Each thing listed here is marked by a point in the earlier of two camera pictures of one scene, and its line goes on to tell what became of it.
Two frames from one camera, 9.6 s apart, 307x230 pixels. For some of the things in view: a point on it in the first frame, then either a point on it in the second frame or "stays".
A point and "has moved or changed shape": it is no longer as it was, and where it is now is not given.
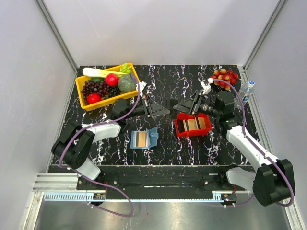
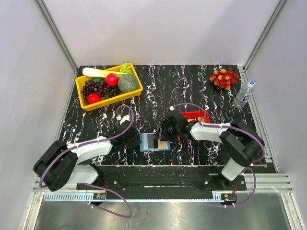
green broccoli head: (126, 83) stays
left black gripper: (153, 109) → (136, 141)
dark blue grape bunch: (114, 91) stays
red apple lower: (93, 97) stays
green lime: (99, 79) stays
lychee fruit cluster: (229, 76) stays
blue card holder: (151, 139) has moved or changed shape
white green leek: (96, 73) stays
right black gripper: (191, 105) → (162, 133)
